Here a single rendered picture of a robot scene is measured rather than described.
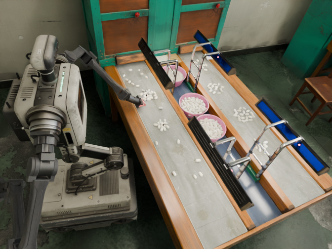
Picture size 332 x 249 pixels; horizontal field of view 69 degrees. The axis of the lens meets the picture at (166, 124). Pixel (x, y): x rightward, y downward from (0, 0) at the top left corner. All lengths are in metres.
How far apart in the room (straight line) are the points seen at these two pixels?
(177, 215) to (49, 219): 0.98
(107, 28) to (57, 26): 1.02
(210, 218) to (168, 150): 0.55
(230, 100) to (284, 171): 0.77
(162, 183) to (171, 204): 0.15
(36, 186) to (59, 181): 0.94
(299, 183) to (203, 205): 0.74
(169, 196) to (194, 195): 0.17
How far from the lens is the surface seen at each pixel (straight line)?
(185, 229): 1.54
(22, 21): 3.20
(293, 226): 2.74
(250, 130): 2.12
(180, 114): 2.01
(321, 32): 4.15
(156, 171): 1.68
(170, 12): 2.44
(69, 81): 1.24
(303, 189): 2.00
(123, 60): 2.43
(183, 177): 1.70
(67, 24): 3.20
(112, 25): 2.30
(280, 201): 1.85
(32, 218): 1.17
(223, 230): 1.63
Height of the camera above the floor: 2.22
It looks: 49 degrees down
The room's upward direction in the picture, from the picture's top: 8 degrees clockwise
